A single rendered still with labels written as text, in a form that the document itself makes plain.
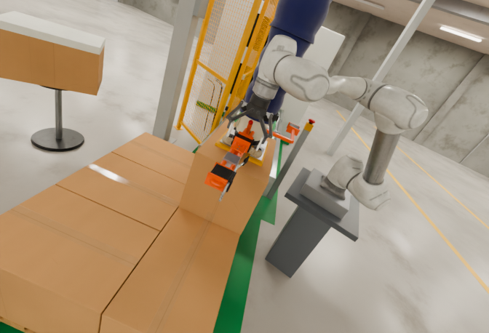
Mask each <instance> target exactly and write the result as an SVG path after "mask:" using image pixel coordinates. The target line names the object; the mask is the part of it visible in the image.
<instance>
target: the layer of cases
mask: <svg viewBox="0 0 489 333"><path fill-rule="evenodd" d="M194 156H195V153H192V152H190V151H188V150H186V149H183V148H181V147H179V146H176V145H174V144H172V143H169V142H167V141H165V140H163V139H161V138H158V137H156V136H154V135H151V134H149V133H147V132H144V133H143V134H141V135H139V136H138V137H136V138H134V139H133V140H130V141H129V142H128V143H125V144H124V145H122V146H120V147H119V148H117V149H115V150H114V151H111V152H110V153H108V154H106V155H104V156H103V157H101V158H99V159H98V160H96V161H94V162H92V163H91V164H89V165H87V166H85V167H84V168H82V169H80V170H79V171H77V172H74V173H73V174H71V175H69V176H68V177H66V178H64V179H63V180H61V181H59V182H57V183H56V184H55V185H52V186H50V187H48V188H47V189H45V190H43V191H42V192H40V193H38V194H36V195H35V196H33V197H31V198H29V199H28V200H26V201H24V202H23V203H21V204H19V205H17V206H15V207H14V208H12V209H10V210H9V211H7V212H5V213H3V214H1V215H0V316H1V317H3V318H6V319H8V320H10V321H12V322H14V323H16V324H19V325H21V326H24V327H25V328H27V329H30V330H32V331H34V332H36V333H213V330H214V327H215V322H216V319H217V317H218V311H219V309H220V304H221V301H222V299H223V293H224V291H225V288H226V283H227V281H228V275H229V273H230V270H231V265H232V262H233V259H234V255H235V251H236V247H237V244H238V241H239V237H240V235H239V234H237V233H235V232H233V231H230V230H228V229H226V228H223V227H221V226H219V225H216V224H215V223H213V222H210V221H208V220H206V219H204V218H202V217H199V216H197V215H195V214H192V213H190V212H188V211H186V210H184V209H181V208H180V207H179V204H180V200H181V197H182V195H183V191H184V188H185V185H186V181H187V179H188V174H189V172H190V169H191V165H192V162H193V160H194Z"/></svg>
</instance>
